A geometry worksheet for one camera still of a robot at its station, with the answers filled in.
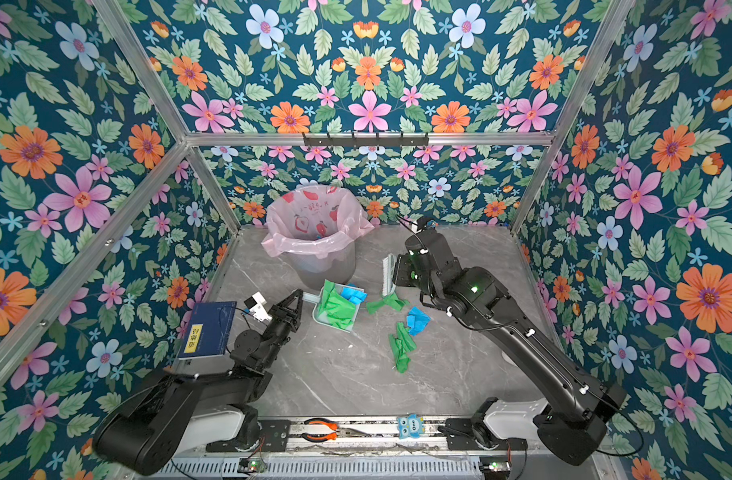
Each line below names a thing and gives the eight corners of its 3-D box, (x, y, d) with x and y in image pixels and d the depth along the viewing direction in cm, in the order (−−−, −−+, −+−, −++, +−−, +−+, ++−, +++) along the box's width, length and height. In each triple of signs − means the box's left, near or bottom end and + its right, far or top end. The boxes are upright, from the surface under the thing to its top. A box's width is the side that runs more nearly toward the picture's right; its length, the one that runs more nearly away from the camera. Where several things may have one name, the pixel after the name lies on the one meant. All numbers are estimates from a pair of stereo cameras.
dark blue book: (180, 361, 88) (176, 358, 87) (197, 306, 100) (194, 303, 98) (224, 355, 89) (221, 352, 88) (236, 301, 101) (233, 298, 100)
